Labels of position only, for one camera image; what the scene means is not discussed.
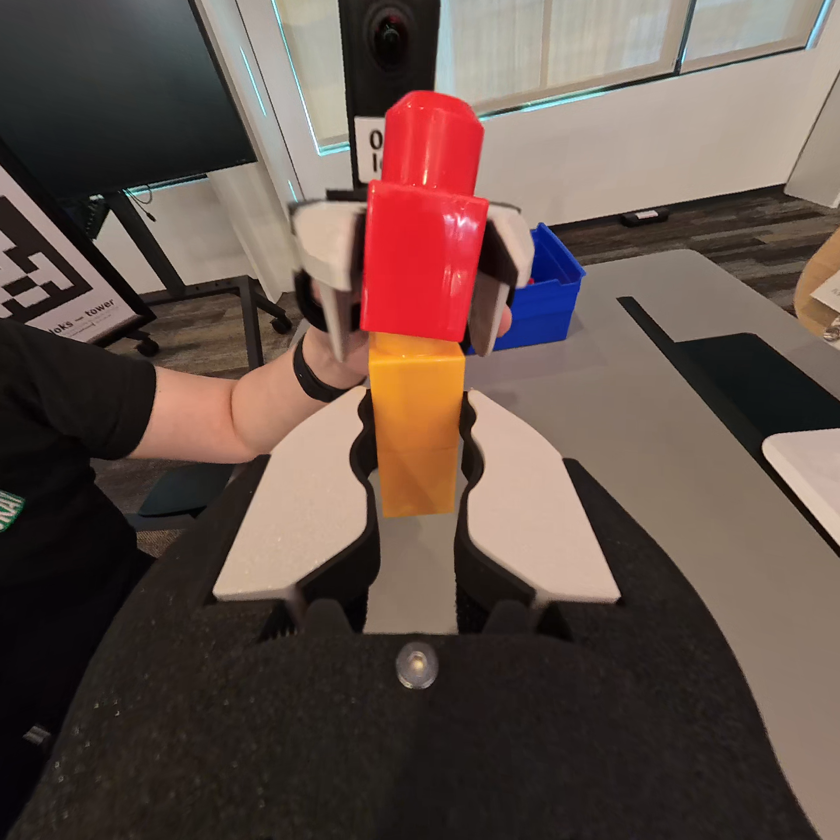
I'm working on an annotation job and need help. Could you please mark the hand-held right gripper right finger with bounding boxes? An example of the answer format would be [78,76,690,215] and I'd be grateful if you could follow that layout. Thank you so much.
[456,388,623,621]

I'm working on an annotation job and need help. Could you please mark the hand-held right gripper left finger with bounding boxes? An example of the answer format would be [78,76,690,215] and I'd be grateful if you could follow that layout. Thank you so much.
[213,386,383,618]

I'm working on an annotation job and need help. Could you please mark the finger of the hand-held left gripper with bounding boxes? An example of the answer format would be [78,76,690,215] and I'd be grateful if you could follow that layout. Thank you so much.
[289,200,370,363]
[467,205,535,360]

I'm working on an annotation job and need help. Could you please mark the blue plastic bin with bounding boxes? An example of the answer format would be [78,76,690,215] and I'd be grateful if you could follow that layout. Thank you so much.
[507,222,588,343]

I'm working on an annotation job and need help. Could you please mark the red mega block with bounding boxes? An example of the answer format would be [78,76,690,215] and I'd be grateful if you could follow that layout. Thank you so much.
[359,91,490,343]

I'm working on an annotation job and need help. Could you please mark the person's left forearm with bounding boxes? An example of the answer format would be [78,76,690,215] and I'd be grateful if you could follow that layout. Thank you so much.
[125,354,309,466]

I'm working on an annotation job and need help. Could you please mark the person's left hand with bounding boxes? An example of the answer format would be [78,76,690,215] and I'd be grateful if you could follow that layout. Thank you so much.
[301,277,514,389]

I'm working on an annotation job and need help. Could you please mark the dark office chair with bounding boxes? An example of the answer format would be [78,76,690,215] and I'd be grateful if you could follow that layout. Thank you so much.
[136,458,235,521]

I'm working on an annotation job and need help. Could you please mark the black rolling stand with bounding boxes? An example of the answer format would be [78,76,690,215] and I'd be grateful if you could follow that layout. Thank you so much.
[85,174,294,368]

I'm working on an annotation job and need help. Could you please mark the black wristband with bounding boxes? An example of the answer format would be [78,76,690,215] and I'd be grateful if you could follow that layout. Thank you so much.
[292,333,355,404]

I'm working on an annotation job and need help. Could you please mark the white framed window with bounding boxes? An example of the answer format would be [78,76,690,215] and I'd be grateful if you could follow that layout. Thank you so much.
[270,0,836,157]

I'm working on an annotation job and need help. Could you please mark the person's black shirt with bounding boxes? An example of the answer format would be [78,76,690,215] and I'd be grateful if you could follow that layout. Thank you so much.
[0,318,158,815]

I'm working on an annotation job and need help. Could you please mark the large black screen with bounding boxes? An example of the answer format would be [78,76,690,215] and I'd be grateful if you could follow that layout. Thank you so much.
[0,0,258,198]

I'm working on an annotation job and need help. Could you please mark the black white pattern sign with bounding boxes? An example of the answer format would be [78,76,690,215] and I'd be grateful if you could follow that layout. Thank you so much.
[0,138,158,347]

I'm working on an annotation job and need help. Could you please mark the wooden display board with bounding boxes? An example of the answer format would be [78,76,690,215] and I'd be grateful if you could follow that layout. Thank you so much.
[793,226,840,343]

